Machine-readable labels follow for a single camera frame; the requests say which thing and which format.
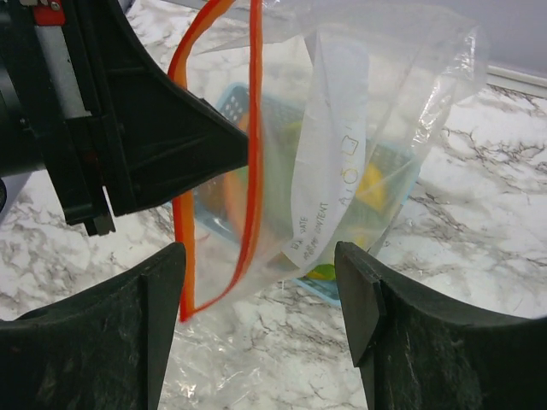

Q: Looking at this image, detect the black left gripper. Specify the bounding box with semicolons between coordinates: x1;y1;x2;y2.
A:
1;1;248;236

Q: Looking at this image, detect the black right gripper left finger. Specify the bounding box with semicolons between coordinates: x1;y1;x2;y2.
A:
1;243;185;409

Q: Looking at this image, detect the light blue plastic basket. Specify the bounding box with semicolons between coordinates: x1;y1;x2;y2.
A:
174;81;420;319

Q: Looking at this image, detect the orange papaya slice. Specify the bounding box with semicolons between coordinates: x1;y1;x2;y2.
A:
223;166;249;241

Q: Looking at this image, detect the yellow banana bunch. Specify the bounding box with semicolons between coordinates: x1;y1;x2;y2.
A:
306;163;386;281

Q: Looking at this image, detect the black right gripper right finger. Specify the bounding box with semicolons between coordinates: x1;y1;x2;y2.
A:
335;242;546;409

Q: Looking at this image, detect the clear zip bag orange zipper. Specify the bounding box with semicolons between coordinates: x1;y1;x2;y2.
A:
168;1;488;321

